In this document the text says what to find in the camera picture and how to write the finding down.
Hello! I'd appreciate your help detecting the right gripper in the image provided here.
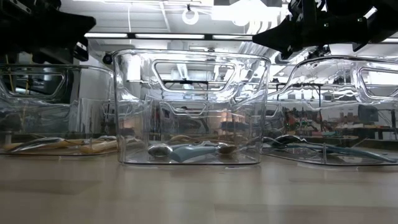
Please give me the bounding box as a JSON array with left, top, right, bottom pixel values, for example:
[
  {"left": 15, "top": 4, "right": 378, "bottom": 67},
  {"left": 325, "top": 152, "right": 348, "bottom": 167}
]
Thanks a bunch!
[{"left": 252, "top": 0, "right": 371, "bottom": 60}]

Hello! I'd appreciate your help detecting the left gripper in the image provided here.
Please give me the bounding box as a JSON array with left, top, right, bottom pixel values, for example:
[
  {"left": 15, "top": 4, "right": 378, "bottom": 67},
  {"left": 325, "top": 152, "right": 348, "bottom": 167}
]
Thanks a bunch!
[{"left": 18, "top": 0, "right": 97, "bottom": 65}]

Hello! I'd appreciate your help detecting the narrow clear plastic bin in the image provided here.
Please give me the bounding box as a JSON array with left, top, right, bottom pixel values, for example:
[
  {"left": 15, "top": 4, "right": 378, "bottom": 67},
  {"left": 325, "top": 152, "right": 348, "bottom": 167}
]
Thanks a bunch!
[
  {"left": 111, "top": 49, "right": 272, "bottom": 165},
  {"left": 0, "top": 63, "right": 118, "bottom": 157},
  {"left": 262, "top": 55, "right": 398, "bottom": 166}
]

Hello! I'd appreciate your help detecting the wide clear plastic bin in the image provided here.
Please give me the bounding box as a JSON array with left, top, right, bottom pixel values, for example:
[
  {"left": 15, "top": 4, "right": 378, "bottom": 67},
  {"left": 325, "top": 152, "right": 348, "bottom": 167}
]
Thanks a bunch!
[{"left": 158, "top": 99, "right": 240, "bottom": 119}]

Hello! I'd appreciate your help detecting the gold spoon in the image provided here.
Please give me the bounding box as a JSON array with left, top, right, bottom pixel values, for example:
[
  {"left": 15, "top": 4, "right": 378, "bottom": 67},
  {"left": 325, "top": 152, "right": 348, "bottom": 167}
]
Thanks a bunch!
[{"left": 169, "top": 134, "right": 243, "bottom": 144}]

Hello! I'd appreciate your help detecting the silver spoon light-blue handle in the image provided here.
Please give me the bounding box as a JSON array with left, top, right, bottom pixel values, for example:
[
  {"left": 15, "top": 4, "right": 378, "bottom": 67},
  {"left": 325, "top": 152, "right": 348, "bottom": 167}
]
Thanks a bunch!
[
  {"left": 169, "top": 142, "right": 238, "bottom": 162},
  {"left": 172, "top": 141, "right": 218, "bottom": 149},
  {"left": 147, "top": 143, "right": 174, "bottom": 158}
]

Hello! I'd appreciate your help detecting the black ceiling track fixture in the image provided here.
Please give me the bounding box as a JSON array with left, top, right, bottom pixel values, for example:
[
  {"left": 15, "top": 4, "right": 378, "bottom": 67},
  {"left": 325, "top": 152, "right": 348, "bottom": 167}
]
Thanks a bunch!
[{"left": 306, "top": 45, "right": 331, "bottom": 60}]

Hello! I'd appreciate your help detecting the long ceiling light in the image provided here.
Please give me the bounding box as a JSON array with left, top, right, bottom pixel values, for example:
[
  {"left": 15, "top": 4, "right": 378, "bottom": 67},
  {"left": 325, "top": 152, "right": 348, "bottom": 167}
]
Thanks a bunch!
[{"left": 83, "top": 32, "right": 254, "bottom": 41}]

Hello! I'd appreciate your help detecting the yellow power cable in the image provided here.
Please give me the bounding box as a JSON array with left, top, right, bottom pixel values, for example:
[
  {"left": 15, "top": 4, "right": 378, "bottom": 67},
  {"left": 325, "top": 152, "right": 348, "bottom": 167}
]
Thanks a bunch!
[{"left": 5, "top": 54, "right": 16, "bottom": 93}]

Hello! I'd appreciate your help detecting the white ring fixture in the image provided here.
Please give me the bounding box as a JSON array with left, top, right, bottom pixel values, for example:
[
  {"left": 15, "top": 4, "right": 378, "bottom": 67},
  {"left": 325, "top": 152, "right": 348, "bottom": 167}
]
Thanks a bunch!
[{"left": 181, "top": 7, "right": 200, "bottom": 26}]

